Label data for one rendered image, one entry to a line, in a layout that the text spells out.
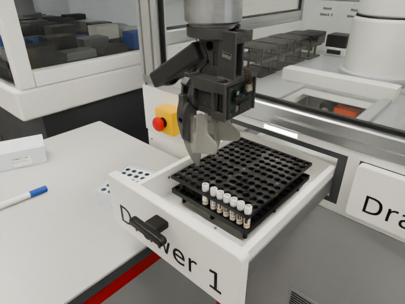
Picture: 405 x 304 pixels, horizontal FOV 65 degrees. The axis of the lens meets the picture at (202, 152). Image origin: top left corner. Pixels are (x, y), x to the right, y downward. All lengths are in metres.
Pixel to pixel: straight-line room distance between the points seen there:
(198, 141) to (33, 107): 0.82
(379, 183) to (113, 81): 1.02
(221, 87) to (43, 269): 0.47
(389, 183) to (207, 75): 0.37
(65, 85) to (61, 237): 0.65
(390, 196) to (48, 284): 0.61
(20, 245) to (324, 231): 0.63
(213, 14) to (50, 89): 0.89
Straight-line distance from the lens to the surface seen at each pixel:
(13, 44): 1.17
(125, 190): 0.55
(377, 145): 0.64
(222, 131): 0.52
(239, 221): 0.54
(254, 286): 1.04
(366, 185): 0.66
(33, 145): 1.01
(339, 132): 0.65
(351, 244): 0.76
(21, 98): 1.20
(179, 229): 0.47
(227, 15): 0.42
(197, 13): 0.42
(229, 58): 0.42
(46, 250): 0.72
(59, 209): 0.82
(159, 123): 0.86
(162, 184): 0.64
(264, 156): 0.68
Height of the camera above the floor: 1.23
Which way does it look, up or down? 29 degrees down
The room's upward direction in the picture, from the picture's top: straight up
